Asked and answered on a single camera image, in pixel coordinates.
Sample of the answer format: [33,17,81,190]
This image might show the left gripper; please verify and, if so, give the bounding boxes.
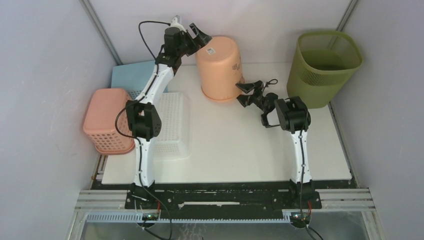
[176,24,212,57]

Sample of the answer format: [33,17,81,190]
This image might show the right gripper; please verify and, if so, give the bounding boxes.
[234,79,268,113]

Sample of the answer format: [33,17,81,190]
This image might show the orange capybara bucket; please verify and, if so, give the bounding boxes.
[195,36,245,103]

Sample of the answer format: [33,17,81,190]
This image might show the blue plastic basket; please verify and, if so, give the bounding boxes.
[110,60,160,100]

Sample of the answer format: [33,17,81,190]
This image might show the green mesh waste bin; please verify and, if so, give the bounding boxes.
[286,30,363,109]

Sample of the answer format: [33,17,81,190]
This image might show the clear white plastic tray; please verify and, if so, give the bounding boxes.
[154,92,192,161]

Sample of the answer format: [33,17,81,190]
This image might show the pink plastic basket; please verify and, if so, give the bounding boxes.
[83,88,135,155]

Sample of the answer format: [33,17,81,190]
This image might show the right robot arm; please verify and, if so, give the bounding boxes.
[235,79,315,208]

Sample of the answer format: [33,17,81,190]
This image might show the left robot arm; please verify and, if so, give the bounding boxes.
[125,17,212,209]

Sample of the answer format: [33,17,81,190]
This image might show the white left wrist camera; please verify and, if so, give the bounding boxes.
[169,15,187,33]

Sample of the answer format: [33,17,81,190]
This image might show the left black cable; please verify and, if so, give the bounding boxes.
[114,20,175,240]

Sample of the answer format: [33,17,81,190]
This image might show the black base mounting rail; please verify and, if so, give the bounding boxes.
[124,181,323,220]

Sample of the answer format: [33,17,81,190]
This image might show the white toothed cable duct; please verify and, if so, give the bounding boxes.
[85,211,294,224]

